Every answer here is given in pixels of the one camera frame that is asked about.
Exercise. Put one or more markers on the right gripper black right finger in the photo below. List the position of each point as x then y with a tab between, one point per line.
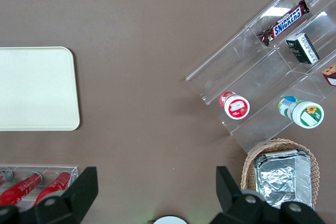
231	197

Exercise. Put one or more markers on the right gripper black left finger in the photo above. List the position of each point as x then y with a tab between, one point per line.
76	195

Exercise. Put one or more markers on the woven wicker basket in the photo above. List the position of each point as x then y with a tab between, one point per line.
265	145

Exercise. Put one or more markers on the cream rectangular plastic tray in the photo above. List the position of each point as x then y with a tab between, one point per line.
36	90

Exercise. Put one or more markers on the red soda bottle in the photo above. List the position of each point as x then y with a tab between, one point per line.
55	185
23	187

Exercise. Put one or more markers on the clear acrylic bottle holder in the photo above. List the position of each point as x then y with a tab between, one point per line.
52	169

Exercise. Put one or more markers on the aluminium foil food container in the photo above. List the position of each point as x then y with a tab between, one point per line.
283	176

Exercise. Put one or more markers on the white round disc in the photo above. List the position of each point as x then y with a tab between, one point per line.
170	220

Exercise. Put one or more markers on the grey capped bottle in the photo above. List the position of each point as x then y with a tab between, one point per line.
4	176

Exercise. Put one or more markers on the red strawberry yogurt cup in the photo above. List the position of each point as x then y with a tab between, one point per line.
236	107

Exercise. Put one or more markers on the green sunflower yogurt cup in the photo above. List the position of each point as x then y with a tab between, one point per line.
307	113

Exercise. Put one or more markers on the clear acrylic tiered display shelf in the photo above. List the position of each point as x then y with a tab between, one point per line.
236	58

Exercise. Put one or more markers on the brown cookie snack box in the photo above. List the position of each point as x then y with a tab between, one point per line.
330	74

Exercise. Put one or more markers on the small black drink carton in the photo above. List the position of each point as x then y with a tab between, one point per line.
302	49

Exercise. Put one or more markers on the Snickers chocolate bar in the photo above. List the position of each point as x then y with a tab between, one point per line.
286	23

